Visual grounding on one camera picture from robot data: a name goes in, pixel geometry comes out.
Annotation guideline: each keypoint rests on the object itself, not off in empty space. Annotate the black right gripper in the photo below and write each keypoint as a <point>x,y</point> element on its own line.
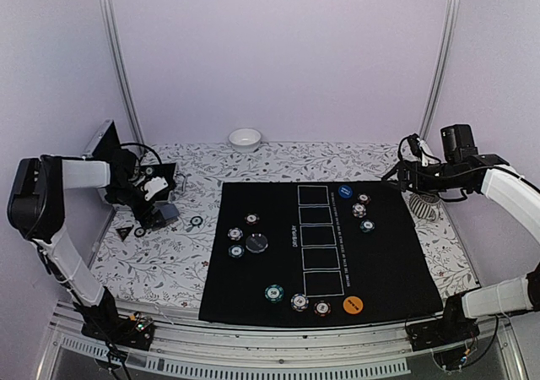
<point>406,166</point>

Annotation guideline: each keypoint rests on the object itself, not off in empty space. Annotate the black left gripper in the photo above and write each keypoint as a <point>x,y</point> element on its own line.
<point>140,214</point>

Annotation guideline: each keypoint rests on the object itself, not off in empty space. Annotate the grey playing card deck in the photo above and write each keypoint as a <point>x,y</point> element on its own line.
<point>163,215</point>

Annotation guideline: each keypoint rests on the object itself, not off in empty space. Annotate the blue small blind button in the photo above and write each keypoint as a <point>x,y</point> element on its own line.
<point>345,191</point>

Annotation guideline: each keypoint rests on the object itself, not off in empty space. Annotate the green chips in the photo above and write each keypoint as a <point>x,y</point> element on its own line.
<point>274,293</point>
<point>367,226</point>
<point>236,251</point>

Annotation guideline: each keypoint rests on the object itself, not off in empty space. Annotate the blue peach chips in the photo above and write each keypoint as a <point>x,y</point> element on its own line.
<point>235,234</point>

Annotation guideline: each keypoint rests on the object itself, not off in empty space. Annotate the red white poker chips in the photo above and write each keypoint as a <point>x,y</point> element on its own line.
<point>252,219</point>

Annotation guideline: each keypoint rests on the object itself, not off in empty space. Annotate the black dealer button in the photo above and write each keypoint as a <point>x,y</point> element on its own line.
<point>256,243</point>

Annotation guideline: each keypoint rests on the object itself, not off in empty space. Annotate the orange big blind button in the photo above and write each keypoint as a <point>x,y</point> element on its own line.
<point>353,305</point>

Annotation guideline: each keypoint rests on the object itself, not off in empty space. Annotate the blue peach poker chip stack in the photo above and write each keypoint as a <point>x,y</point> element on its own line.
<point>299,302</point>

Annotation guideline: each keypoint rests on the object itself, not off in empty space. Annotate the green poker chip stack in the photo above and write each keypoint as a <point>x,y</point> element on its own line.
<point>196,221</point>

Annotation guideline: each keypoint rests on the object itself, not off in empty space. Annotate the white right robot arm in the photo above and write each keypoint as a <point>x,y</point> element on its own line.
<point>466,170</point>

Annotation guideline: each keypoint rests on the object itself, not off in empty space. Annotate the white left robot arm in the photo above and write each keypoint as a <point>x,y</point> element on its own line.
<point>36,209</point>

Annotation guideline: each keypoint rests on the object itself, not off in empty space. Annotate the black triangular marker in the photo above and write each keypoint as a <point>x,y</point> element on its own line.
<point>124,232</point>

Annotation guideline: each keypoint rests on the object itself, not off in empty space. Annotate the aluminium poker case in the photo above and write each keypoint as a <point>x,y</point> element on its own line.
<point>143,163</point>

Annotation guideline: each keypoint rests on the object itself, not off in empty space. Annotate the white ceramic bowl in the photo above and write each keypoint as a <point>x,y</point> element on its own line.
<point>245,140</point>

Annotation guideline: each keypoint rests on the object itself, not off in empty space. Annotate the black poker play mat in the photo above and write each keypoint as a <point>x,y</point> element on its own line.
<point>315,247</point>

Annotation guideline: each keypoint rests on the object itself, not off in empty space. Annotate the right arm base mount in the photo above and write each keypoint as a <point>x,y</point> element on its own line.
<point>452,342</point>

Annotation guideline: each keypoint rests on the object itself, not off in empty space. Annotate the front aluminium rail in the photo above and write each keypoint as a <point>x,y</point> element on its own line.
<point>186,348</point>

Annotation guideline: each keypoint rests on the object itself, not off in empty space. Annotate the right aluminium frame post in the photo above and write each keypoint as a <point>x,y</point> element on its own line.
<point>448,31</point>

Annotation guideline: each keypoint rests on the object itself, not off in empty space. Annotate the aluminium frame post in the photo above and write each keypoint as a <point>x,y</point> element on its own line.
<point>448,31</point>
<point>119,66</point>

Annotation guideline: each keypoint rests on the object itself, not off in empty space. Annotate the left aluminium frame post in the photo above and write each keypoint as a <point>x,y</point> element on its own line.
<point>119,66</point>

